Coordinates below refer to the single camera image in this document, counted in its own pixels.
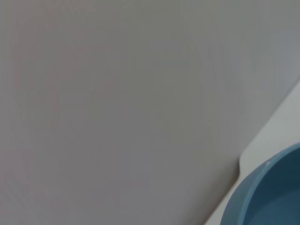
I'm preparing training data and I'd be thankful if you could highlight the blue bowl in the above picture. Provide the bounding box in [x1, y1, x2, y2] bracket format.
[220, 142, 300, 225]

